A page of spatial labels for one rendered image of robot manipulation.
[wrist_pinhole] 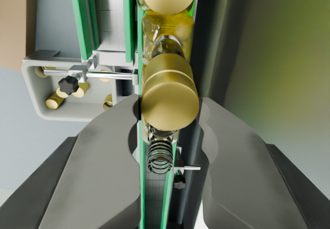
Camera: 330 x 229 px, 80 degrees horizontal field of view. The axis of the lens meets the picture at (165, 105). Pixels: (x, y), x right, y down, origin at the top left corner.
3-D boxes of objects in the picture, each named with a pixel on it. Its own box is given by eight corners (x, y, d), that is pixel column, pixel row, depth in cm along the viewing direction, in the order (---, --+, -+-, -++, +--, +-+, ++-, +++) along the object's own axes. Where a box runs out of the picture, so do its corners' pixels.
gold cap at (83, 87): (78, 90, 59) (72, 98, 55) (75, 79, 57) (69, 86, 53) (90, 90, 59) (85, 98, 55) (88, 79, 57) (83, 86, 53)
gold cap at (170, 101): (189, 97, 16) (197, 133, 12) (144, 95, 16) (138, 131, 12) (195, 54, 14) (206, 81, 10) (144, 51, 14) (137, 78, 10)
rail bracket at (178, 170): (194, 150, 58) (202, 192, 46) (171, 149, 57) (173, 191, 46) (196, 140, 56) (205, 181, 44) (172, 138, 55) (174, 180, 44)
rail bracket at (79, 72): (142, 70, 43) (135, 99, 33) (63, 65, 42) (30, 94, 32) (142, 56, 42) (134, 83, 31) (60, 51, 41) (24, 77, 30)
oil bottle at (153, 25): (178, 31, 39) (191, 77, 21) (150, 30, 39) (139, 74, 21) (181, -1, 36) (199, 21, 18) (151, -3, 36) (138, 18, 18)
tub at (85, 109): (123, 106, 64) (118, 123, 57) (52, 103, 63) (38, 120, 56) (120, 54, 55) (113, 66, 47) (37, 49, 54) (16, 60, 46)
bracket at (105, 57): (137, 58, 49) (133, 69, 43) (98, 56, 49) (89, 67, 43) (137, 43, 47) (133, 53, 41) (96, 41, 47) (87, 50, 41)
